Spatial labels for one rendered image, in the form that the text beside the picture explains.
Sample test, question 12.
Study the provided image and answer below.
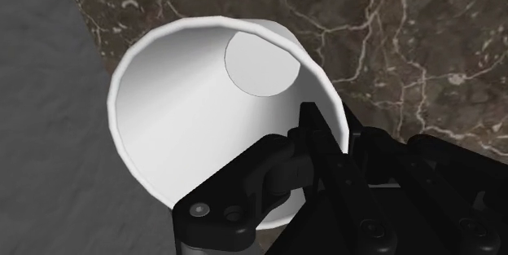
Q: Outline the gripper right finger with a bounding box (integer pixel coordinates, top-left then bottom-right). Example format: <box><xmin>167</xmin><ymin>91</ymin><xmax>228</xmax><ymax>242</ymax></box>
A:
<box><xmin>342</xmin><ymin>102</ymin><xmax>508</xmax><ymax>255</ymax></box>

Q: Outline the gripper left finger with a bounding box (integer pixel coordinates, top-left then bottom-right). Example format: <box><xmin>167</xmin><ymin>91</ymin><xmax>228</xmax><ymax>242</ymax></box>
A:
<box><xmin>171</xmin><ymin>102</ymin><xmax>399</xmax><ymax>255</ymax></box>

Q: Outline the white paper cup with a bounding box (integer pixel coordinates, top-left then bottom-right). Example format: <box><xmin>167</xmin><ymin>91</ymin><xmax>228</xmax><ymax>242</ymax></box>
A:
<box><xmin>106</xmin><ymin>15</ymin><xmax>351</xmax><ymax>231</ymax></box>

